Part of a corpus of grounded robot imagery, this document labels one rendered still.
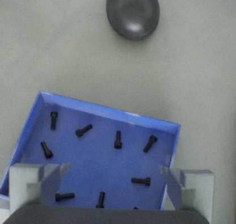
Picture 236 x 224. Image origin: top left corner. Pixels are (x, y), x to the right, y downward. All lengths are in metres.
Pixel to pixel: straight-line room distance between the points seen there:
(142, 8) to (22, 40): 0.13
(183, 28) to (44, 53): 0.15
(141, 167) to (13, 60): 0.17
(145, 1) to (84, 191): 0.19
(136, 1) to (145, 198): 0.19
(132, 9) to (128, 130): 0.12
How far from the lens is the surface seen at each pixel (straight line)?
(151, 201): 0.27
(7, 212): 0.28
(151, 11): 0.33
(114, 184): 0.27
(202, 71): 0.33
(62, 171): 0.16
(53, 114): 0.29
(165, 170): 0.16
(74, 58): 0.33
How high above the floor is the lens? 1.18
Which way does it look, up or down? 63 degrees down
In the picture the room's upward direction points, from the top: straight up
